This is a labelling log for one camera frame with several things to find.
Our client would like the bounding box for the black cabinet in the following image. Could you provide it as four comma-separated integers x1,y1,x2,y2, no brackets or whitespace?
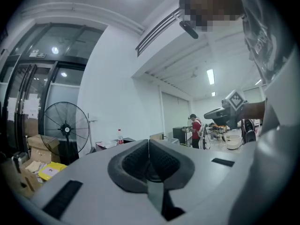
172,126,188,145

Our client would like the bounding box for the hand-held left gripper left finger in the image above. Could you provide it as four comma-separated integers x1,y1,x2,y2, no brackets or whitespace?
107,139,150,195

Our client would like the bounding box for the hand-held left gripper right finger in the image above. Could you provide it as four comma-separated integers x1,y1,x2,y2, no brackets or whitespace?
149,139,195,190

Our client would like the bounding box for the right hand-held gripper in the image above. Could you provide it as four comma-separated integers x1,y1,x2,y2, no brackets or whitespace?
203,89,249,130

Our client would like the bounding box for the white paper sheet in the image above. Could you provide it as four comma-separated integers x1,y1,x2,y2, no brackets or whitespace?
6,97,17,122
22,97,41,119

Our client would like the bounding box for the black framed glass door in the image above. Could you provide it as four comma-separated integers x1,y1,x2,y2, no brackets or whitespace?
0,22,105,156

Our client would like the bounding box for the black standing fan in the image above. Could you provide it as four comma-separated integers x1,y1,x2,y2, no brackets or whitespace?
38,101,91,166

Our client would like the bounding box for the shallow box with white contents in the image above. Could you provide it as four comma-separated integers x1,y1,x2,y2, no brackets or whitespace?
95,140,118,151

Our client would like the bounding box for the long ceiling light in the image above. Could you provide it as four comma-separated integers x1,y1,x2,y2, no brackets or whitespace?
206,68,215,85

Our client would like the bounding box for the black slatted air vent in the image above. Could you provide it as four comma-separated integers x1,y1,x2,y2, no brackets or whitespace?
135,7,186,58

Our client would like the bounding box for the person's grey printed shirt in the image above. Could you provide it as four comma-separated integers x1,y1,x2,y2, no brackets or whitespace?
228,0,300,225

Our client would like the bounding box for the yellow packet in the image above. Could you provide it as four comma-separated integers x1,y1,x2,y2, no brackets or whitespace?
38,161,68,181

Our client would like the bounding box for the person's right forearm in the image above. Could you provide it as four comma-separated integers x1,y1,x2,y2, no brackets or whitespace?
239,100,267,122

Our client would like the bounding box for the black head-worn camera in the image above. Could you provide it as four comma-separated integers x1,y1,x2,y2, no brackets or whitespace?
179,20,199,40

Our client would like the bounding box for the open cardboard box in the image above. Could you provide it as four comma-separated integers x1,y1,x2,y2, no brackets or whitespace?
27,134,62,164

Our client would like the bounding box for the white bucket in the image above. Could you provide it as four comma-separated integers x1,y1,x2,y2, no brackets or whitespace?
225,134,242,150

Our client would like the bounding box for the large cardboard box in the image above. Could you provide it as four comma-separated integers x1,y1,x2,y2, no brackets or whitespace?
0,157,44,199

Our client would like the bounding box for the black and white bag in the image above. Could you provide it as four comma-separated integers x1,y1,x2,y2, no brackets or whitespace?
240,119,257,144

